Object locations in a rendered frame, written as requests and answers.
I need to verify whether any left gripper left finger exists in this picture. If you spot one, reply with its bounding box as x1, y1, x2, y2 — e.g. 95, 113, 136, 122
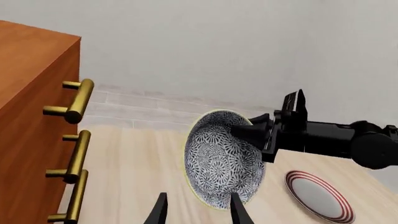
143, 192, 169, 224

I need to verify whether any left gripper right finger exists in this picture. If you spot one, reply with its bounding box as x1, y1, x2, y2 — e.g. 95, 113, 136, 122
229, 192, 257, 224

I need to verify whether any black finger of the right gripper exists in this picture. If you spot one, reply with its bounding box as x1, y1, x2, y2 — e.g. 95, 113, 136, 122
229, 121, 272, 151
248, 113, 271, 126

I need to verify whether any wooden cabinet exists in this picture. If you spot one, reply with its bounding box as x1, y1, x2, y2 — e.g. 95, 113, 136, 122
0, 19, 82, 224

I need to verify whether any white plate with red rings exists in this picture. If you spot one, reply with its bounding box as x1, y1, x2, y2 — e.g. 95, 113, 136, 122
284, 170, 356, 224

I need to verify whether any brass drawer handle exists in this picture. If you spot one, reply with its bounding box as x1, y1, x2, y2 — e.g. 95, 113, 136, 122
45, 129, 92, 184
46, 169, 90, 224
42, 78, 95, 125

